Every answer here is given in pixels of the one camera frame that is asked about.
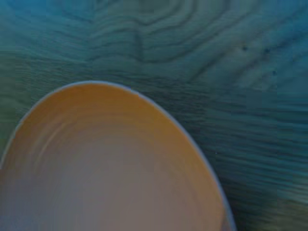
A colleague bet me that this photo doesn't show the orange plate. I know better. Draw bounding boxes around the orange plate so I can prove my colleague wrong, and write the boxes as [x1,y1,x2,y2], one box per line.
[0,81,238,231]

